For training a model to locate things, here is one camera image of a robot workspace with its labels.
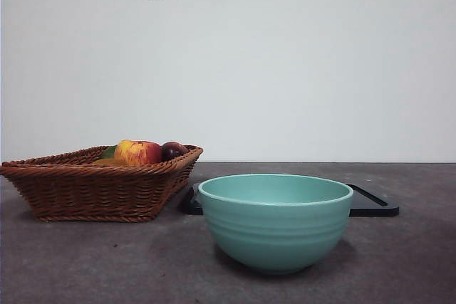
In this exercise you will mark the teal ceramic bowl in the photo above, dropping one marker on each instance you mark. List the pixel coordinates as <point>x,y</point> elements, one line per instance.
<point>278,233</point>

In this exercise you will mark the dark red plum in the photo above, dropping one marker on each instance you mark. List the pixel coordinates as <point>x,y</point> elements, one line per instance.
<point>173,150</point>

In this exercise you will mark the red yellow apple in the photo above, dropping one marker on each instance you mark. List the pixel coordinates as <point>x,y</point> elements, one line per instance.
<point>139,152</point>

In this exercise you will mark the green avocado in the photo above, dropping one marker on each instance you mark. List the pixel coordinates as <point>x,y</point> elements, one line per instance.
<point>108,153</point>

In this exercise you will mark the brown wicker basket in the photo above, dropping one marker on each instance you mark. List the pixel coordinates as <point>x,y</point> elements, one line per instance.
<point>89,193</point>

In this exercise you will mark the black rectangular tray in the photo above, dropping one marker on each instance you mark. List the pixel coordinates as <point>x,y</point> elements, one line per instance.
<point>370,208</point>

